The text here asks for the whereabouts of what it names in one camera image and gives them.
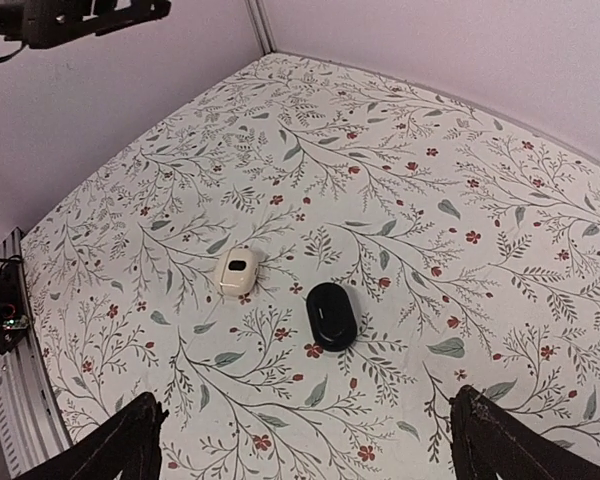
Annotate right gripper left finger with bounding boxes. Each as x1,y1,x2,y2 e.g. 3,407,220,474
20,392,169,480

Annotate left aluminium frame post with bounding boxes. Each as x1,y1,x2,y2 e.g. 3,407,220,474
245,0,277,55

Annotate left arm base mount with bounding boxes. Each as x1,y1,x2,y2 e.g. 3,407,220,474
0,255,30,355

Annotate floral patterned table mat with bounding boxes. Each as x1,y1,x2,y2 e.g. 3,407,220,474
22,54,600,479

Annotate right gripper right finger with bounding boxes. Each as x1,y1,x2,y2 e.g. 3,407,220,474
449,385,600,480

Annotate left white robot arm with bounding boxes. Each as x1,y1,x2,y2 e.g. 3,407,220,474
0,0,172,64

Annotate front aluminium rail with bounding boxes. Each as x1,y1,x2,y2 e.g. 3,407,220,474
0,227,74,480

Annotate white earbud charging case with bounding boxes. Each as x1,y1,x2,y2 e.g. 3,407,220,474
214,248,259,298

